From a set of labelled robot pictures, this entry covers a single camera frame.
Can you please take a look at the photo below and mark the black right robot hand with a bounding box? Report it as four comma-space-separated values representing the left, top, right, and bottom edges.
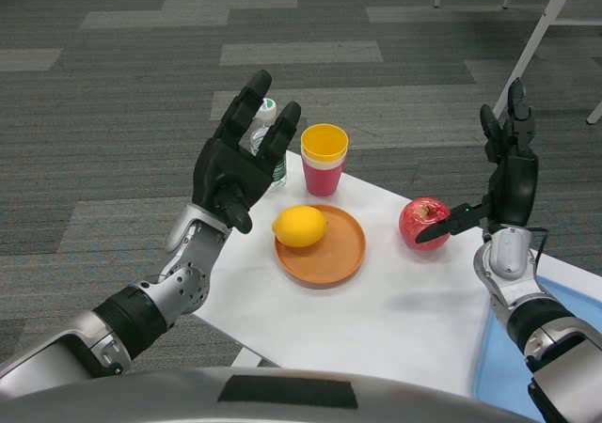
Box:
414, 77, 540, 244

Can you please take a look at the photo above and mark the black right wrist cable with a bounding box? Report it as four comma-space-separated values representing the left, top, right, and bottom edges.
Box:
529, 227, 549, 268

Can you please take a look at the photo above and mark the yellow plastic cup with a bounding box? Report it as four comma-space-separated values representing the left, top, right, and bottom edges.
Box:
300, 123, 350, 164

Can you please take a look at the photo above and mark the light blue tray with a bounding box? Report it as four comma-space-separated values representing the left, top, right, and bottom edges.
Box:
473, 274, 602, 415

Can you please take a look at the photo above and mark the red apple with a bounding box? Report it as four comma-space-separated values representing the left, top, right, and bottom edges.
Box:
399, 196, 452, 251

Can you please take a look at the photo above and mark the white table with crossbar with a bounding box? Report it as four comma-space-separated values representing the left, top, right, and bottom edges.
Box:
492, 0, 602, 126

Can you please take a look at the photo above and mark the clear plastic water bottle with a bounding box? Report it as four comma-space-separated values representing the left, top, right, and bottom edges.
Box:
248, 97, 288, 190

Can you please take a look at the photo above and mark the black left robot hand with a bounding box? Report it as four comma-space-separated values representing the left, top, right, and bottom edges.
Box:
193, 69, 302, 234

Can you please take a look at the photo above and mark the white plastic cup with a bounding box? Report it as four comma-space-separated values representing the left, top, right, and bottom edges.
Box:
301, 152, 349, 171

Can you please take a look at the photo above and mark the pink plastic cup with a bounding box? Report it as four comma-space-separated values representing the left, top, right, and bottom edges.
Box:
303, 159, 347, 197

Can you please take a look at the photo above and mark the orange round plate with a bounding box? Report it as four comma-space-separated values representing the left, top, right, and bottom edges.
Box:
274, 204, 367, 290

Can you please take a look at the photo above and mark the silver robot chest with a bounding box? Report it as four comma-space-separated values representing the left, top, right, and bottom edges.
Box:
0, 367, 532, 423

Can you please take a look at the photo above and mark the yellow lemon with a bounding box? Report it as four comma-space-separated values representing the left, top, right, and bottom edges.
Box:
271, 205, 329, 248

